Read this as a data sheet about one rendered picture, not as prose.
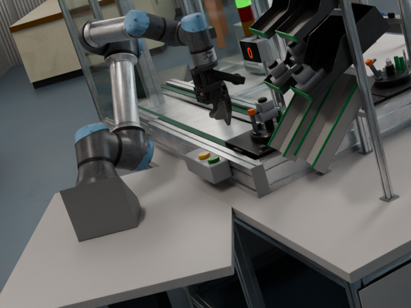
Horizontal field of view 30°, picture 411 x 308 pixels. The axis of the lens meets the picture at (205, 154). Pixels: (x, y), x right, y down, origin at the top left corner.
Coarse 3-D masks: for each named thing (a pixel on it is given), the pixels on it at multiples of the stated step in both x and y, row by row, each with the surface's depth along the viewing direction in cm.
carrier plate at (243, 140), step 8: (240, 136) 257; (248, 136) 255; (232, 144) 252; (240, 144) 250; (248, 144) 247; (256, 144) 245; (264, 144) 243; (248, 152) 242; (256, 152) 239; (264, 152) 237
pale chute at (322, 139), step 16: (336, 80) 212; (352, 80) 211; (368, 80) 200; (336, 96) 213; (352, 96) 200; (320, 112) 213; (336, 112) 211; (352, 112) 201; (320, 128) 214; (336, 128) 201; (304, 144) 214; (320, 144) 212; (336, 144) 202; (320, 160) 202
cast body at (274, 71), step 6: (276, 60) 215; (270, 66) 212; (276, 66) 212; (282, 66) 212; (288, 66) 214; (294, 66) 214; (270, 72) 212; (276, 72) 212; (282, 72) 213; (288, 72) 213; (270, 78) 217; (276, 78) 213; (282, 78) 213; (288, 78) 213; (276, 84) 214
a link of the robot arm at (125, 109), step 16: (112, 48) 266; (128, 48) 267; (112, 64) 266; (128, 64) 266; (112, 80) 265; (128, 80) 263; (112, 96) 264; (128, 96) 261; (128, 112) 258; (128, 128) 254; (128, 144) 251; (144, 144) 255; (128, 160) 251; (144, 160) 255
